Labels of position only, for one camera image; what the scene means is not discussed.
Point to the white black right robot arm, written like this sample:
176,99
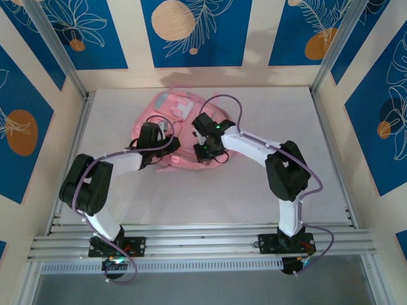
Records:
286,171

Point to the aluminium table side rail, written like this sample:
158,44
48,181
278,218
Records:
322,127
82,127

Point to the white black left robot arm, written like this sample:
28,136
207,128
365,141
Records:
89,187

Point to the aluminium frame post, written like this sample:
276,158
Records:
54,44
343,35

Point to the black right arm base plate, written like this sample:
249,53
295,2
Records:
267,243

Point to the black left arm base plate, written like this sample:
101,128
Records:
138,246

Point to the pink school backpack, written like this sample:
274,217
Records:
181,108

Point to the aluminium frame cross rail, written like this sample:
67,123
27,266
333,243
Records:
203,244

